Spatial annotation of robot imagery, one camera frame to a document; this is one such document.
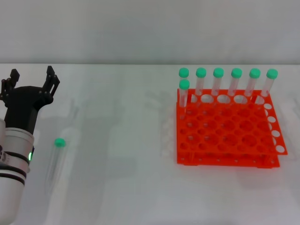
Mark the clear green-capped test tube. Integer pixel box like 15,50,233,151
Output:
178,67,190,82
243,67,261,98
228,67,243,98
195,67,207,98
210,67,225,98
178,79,190,119
44,137,67,196
260,68,279,99

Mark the orange test tube rack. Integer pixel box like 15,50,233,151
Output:
175,88,288,169

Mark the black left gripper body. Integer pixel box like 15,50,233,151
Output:
4,86,54,136

